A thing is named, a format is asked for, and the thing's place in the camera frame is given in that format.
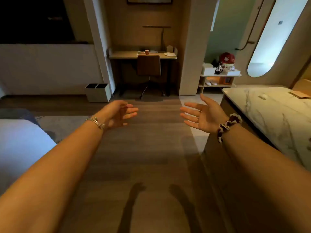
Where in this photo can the person's right hand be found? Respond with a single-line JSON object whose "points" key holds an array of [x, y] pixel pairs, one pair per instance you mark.
{"points": [[209, 117]]}

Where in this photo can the wooden table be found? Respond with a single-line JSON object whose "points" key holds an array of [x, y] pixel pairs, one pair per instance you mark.
{"points": [[126, 55]]}

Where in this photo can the slim desk lamp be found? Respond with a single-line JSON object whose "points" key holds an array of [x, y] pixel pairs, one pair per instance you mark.
{"points": [[162, 36]]}

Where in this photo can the white paper bag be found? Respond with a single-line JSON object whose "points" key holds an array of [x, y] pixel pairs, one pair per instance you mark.
{"points": [[170, 49]]}

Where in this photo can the oval wall mirror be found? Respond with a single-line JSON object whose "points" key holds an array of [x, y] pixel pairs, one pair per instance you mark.
{"points": [[274, 38]]}

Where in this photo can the small white object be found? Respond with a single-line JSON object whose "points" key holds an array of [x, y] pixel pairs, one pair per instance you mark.
{"points": [[263, 96]]}

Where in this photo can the person's left hand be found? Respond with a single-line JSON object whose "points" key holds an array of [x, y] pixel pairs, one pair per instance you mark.
{"points": [[114, 115]]}

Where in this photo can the person's right forearm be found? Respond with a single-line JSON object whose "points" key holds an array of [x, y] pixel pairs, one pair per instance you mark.
{"points": [[262, 177]]}

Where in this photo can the light wooden shelf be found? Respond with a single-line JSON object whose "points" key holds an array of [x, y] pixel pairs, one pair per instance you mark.
{"points": [[213, 84]]}

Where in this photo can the brown flat envelope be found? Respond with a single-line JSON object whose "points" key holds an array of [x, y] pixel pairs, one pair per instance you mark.
{"points": [[300, 95]]}

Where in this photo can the white bed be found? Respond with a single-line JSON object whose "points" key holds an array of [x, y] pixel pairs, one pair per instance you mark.
{"points": [[19, 148]]}

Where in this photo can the white two-compartment waste bin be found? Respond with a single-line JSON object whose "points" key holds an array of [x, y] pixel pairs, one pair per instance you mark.
{"points": [[98, 94]]}

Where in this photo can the person's left forearm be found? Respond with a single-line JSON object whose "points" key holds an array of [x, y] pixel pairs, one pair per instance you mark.
{"points": [[53, 172]]}

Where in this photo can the brown office chair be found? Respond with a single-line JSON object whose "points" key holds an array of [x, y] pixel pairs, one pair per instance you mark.
{"points": [[148, 65]]}

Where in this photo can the white box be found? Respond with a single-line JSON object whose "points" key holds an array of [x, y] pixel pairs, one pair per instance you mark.
{"points": [[208, 69]]}

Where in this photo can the grey patterned rug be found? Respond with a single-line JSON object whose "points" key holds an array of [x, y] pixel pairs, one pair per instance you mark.
{"points": [[65, 126]]}

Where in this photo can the brown and white scrunchie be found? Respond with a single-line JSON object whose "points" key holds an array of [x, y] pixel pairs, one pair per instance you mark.
{"points": [[227, 124]]}

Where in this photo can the white slippers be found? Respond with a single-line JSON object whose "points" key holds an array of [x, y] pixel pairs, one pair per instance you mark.
{"points": [[211, 82]]}

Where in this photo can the marble top counter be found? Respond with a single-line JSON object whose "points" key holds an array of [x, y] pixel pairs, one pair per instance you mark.
{"points": [[274, 111]]}

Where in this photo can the dark window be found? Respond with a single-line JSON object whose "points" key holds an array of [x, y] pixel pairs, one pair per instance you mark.
{"points": [[34, 19]]}

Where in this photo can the red helmet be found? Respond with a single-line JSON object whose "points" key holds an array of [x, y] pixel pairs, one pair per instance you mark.
{"points": [[227, 58]]}

